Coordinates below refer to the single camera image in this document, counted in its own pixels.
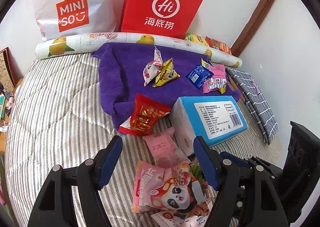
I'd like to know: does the red Haidilao paper bag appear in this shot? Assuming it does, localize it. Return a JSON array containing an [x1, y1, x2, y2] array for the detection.
[[119, 0, 203, 39]]

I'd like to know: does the white pink strawberry packet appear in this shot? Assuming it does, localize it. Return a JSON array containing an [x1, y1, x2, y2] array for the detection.
[[143, 47, 163, 87]]

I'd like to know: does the red snack packet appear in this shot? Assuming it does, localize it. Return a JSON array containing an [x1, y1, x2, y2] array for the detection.
[[118, 94, 171, 136]]

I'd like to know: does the blue snack packet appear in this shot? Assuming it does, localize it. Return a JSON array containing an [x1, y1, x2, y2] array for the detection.
[[186, 65, 214, 89]]

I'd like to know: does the blue tissue box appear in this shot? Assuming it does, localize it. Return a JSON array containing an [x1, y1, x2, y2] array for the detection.
[[169, 96, 248, 156]]

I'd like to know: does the brown wooden door frame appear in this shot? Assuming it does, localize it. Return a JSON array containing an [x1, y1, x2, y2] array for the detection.
[[231, 0, 275, 57]]

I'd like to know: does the light pink small packet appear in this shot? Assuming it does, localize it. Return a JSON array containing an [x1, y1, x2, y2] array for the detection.
[[151, 211, 208, 227]]

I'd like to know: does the grey checked folded cloth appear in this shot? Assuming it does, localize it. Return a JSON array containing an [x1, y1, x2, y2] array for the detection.
[[226, 68, 279, 144]]

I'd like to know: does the striped mattress pad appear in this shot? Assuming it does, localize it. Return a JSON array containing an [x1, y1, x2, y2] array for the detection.
[[5, 54, 279, 226]]

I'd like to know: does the patterned book box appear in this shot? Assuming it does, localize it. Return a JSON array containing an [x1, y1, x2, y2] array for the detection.
[[0, 47, 16, 91]]

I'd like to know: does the pink peach snack packet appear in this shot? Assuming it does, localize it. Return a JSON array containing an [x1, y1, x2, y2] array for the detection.
[[143, 127, 190, 168]]

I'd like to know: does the pink panda snack bag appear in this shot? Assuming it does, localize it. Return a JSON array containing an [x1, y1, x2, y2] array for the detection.
[[132, 161, 209, 216]]

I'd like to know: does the yellow snack packet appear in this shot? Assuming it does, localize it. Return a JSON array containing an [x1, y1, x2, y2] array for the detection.
[[153, 58, 180, 88]]

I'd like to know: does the green snack packet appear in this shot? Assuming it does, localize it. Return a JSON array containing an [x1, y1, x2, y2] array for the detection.
[[190, 157, 206, 184]]

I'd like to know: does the magenta snack bag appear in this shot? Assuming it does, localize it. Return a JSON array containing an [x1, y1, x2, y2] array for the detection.
[[201, 59, 227, 94]]

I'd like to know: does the yellow chips bag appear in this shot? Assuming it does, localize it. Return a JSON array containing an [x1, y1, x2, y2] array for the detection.
[[184, 33, 209, 47]]

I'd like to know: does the white Miniso plastic bag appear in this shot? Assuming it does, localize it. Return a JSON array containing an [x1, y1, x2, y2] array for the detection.
[[34, 0, 116, 41]]

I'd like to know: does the lemon print paper roll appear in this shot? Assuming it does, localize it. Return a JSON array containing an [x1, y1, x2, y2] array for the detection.
[[35, 32, 242, 68]]

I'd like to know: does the orange chips bag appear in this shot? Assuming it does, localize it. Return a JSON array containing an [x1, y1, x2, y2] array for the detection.
[[205, 37, 232, 55]]

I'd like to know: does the purple towel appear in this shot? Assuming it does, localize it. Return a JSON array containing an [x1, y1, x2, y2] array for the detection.
[[92, 42, 242, 132]]

